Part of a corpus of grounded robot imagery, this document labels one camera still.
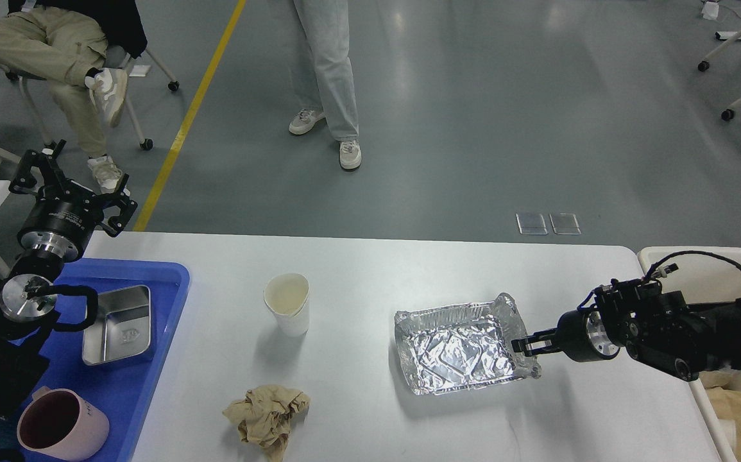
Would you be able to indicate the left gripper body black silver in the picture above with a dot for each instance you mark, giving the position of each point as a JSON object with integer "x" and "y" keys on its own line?
{"x": 59, "y": 227}

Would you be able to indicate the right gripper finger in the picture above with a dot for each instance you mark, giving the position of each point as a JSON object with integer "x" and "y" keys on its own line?
{"x": 539, "y": 343}

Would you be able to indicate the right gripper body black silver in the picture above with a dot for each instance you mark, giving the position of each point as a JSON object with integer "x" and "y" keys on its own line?
{"x": 583, "y": 337}

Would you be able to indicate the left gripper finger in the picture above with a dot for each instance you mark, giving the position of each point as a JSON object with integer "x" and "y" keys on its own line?
{"x": 112, "y": 211}
{"x": 38, "y": 174}

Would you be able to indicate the aluminium foil tray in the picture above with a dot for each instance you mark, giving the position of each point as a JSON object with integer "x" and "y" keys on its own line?
{"x": 462, "y": 347}

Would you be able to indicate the stainless steel rectangular container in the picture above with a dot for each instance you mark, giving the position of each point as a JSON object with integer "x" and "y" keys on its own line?
{"x": 124, "y": 332}

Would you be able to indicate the white paper cup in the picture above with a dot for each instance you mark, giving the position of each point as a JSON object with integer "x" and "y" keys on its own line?
{"x": 287, "y": 298}

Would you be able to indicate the pink mug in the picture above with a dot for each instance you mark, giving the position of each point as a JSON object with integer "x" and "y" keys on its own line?
{"x": 61, "y": 424}

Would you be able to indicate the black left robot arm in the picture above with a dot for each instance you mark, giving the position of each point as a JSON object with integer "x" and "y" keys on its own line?
{"x": 32, "y": 304}

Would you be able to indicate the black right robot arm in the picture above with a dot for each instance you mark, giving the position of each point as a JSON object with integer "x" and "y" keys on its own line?
{"x": 656, "y": 328}

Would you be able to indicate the clear floor marker plate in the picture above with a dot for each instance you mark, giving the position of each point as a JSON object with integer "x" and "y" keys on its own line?
{"x": 564, "y": 223}

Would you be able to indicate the seated person khaki trousers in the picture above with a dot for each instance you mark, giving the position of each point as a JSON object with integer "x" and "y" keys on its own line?
{"x": 65, "y": 43}

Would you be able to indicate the white plastic bin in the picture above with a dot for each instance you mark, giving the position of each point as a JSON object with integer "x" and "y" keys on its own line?
{"x": 704, "y": 279}

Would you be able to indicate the standing person grey jeans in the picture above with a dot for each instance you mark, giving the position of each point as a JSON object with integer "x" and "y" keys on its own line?
{"x": 322, "y": 75}

